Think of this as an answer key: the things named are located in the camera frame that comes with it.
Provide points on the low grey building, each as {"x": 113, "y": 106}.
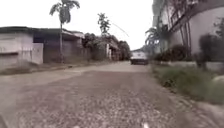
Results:
{"x": 23, "y": 46}

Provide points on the overgrown strip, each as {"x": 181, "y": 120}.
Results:
{"x": 40, "y": 67}

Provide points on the dark bush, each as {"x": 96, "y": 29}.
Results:
{"x": 210, "y": 46}

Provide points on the tall palm tree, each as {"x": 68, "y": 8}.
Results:
{"x": 62, "y": 20}

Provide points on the dark bushes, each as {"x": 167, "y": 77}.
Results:
{"x": 173, "y": 53}

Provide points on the large pale building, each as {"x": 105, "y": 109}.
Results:
{"x": 200, "y": 26}

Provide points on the row of bushes and trees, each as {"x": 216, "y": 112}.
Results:
{"x": 103, "y": 48}

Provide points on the grey gravel road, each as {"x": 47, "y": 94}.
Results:
{"x": 100, "y": 96}

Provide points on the slender tree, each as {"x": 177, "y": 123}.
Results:
{"x": 103, "y": 25}

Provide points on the grass verge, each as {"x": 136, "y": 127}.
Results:
{"x": 190, "y": 81}

